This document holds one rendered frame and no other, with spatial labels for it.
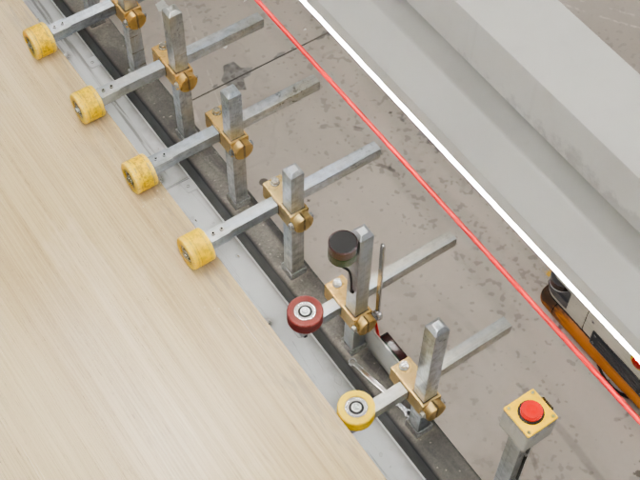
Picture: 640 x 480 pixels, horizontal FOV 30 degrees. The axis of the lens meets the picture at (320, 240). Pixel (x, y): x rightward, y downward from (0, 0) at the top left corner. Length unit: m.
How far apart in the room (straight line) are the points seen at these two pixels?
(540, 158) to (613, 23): 3.55
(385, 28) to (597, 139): 0.26
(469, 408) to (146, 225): 1.23
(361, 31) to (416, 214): 2.78
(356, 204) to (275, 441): 1.55
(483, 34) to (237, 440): 1.62
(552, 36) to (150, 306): 1.78
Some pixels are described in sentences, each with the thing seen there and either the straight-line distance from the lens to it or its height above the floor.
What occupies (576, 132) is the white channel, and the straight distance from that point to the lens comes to 0.93.
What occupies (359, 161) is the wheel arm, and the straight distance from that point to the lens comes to 2.77.
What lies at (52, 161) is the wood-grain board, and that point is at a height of 0.90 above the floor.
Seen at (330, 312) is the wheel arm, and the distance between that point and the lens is 2.65.
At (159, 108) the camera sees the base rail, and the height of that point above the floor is 0.70.
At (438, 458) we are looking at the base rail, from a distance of 2.69.
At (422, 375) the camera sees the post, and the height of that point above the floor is 0.96.
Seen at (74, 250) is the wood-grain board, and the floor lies 0.90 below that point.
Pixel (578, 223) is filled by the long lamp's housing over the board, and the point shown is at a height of 2.37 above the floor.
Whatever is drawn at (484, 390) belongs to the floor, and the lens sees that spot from 3.56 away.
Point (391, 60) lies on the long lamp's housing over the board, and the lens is 1.08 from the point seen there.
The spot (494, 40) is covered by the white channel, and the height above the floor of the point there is 2.46.
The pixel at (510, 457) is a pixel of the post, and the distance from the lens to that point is 2.32.
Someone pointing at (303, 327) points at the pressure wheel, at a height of 0.90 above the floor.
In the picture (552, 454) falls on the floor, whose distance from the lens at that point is 3.51.
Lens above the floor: 3.15
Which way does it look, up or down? 56 degrees down
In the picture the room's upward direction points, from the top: 1 degrees clockwise
